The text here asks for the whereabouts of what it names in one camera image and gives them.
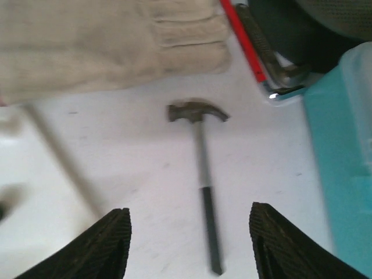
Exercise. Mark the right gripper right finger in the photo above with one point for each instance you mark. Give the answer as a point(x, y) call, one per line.
point(282, 250)

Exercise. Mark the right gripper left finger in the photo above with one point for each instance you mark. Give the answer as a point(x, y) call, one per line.
point(101, 251)

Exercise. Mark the black handled hammer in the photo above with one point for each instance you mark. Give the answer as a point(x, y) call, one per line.
point(195, 112)

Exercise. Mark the white peg board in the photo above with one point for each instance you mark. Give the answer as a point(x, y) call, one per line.
point(34, 181)

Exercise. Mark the teal clear storage box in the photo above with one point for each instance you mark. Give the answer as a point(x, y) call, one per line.
point(338, 109)

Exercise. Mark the beige work glove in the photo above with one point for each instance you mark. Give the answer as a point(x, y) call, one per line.
point(49, 48)

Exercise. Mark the red handled tool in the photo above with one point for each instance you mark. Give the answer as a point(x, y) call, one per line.
point(244, 41)

